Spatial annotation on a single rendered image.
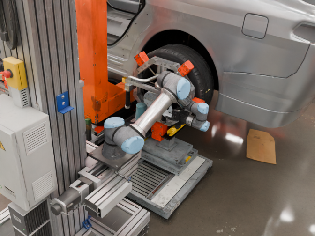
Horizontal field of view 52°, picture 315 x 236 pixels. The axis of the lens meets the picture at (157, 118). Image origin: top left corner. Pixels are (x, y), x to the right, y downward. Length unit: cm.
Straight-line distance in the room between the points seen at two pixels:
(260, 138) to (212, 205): 125
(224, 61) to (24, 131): 155
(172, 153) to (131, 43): 106
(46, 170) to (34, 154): 15
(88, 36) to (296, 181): 231
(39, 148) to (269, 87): 161
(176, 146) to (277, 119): 100
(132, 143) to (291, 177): 205
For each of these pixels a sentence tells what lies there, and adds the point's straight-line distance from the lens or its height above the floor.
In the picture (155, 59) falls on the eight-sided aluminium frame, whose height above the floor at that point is 112.
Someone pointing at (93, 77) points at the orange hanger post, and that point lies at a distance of 259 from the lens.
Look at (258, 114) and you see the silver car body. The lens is 256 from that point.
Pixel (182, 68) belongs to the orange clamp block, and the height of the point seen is 112.
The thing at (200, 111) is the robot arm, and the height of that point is 97.
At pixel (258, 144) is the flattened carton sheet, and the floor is 1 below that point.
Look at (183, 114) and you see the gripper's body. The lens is 229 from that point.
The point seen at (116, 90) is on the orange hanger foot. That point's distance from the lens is 290.
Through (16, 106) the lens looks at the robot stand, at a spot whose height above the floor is 123.
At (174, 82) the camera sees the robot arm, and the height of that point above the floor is 127.
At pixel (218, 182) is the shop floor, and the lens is 311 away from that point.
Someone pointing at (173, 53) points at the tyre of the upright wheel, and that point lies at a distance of 253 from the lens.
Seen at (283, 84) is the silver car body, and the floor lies 112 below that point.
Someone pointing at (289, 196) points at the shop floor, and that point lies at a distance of 321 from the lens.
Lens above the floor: 205
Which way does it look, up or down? 32 degrees down
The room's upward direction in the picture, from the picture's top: 5 degrees clockwise
